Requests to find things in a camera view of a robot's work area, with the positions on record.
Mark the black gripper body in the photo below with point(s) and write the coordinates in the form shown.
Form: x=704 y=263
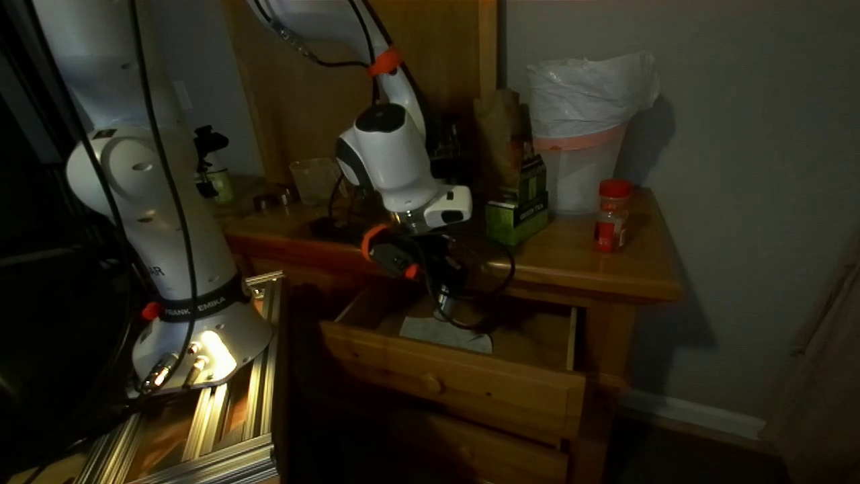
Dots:
x=415 y=256

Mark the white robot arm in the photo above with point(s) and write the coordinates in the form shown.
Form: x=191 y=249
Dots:
x=134 y=165

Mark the grey cloth in drawer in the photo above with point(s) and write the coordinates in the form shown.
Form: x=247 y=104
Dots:
x=446 y=334

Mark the open wooden drawer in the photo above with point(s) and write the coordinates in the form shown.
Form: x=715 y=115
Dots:
x=525 y=385

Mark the red spice jar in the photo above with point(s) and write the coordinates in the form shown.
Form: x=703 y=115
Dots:
x=613 y=214

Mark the green box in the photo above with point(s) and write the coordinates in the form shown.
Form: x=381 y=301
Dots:
x=523 y=210

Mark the clear plastic cup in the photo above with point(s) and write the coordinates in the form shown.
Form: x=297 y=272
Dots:
x=316 y=178

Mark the brown paper bag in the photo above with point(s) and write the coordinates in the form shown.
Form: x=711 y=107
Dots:
x=500 y=142

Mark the wooden nightstand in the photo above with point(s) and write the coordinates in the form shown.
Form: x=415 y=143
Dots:
x=555 y=272

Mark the white lined trash bin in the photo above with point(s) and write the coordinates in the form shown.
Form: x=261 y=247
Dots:
x=578 y=112

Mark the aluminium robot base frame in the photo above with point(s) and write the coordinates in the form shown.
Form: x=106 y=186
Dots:
x=219 y=438

